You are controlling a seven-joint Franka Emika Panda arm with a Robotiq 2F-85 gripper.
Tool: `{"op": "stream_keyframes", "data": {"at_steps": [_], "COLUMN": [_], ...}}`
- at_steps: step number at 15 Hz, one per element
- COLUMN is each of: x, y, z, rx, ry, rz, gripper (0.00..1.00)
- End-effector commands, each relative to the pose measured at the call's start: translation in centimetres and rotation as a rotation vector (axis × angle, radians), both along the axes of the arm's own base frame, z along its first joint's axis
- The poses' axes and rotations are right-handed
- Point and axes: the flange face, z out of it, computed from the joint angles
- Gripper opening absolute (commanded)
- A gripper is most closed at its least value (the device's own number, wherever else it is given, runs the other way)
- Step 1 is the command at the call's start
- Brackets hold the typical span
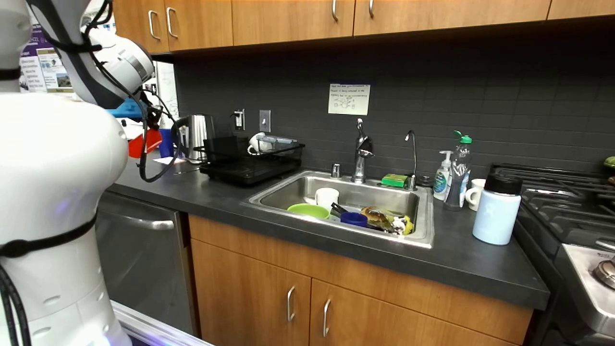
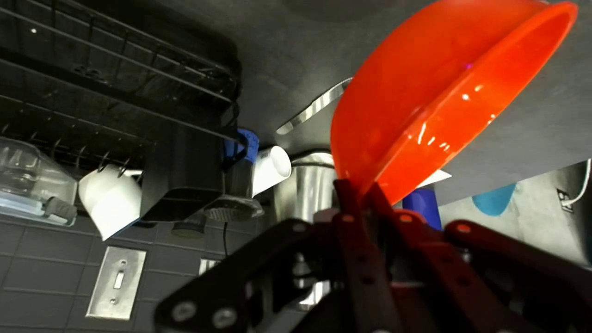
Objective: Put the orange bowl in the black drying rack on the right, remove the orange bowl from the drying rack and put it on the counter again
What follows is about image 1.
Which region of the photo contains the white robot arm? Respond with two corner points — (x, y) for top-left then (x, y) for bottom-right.
(25, 0), (157, 126)

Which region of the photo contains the black drying rack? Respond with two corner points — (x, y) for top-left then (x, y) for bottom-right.
(200, 136), (304, 186)

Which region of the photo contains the blue dish in sink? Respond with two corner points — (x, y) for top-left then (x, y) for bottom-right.
(340, 211), (367, 226)

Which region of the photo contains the stainless steel electric kettle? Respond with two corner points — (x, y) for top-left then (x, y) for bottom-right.
(175, 112), (209, 164)

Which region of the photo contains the green cap dish soap bottle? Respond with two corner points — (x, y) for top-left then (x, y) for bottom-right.
(450, 130), (473, 209)

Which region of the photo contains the stainless steel dishwasher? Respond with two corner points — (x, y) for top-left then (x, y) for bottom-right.
(96, 191), (198, 334)

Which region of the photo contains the orange bowl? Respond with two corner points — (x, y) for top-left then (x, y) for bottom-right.
(129, 130), (161, 157)

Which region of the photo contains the small chrome water tap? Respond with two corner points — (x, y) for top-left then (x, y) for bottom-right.
(403, 128), (419, 189)

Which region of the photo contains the white paper note on wall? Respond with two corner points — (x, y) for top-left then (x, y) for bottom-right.
(327, 82), (371, 114)

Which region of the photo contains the white mug on counter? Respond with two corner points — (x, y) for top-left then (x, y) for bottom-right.
(465, 178), (486, 211)

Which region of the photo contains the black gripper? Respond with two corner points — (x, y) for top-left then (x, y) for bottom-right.
(144, 107), (161, 128)

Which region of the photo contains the chrome faucet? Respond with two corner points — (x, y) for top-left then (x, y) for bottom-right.
(354, 118), (373, 184)

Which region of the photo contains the black gas stove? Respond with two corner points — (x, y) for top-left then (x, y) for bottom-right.
(488, 162), (615, 346)

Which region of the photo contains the green bowl in sink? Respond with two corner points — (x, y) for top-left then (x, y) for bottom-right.
(286, 203), (330, 218)

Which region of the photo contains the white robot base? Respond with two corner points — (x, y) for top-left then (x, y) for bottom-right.
(0, 0), (132, 346)

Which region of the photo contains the stainless steel sink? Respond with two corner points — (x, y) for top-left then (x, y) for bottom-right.
(246, 170), (434, 249)

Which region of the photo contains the paper towel roll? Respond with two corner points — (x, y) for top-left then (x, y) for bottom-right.
(473, 166), (521, 245)

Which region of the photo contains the white mug in sink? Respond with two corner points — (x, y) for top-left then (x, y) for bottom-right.
(315, 187), (340, 209)

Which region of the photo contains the green sponge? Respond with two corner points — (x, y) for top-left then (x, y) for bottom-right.
(380, 172), (409, 187)

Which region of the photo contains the blue plastic cup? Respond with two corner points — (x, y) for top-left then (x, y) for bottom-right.
(159, 128), (175, 157)

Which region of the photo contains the clear soap dispenser bottle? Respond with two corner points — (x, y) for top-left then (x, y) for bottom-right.
(432, 149), (452, 201)

